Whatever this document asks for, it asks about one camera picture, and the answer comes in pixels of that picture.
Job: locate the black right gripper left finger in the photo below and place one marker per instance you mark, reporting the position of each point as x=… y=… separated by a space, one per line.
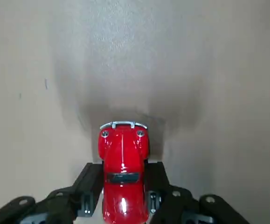
x=62 y=200

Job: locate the red toy car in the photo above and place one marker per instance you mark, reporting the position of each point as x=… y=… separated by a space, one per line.
x=123 y=151

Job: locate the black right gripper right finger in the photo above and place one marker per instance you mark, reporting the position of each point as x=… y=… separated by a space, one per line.
x=179 y=203

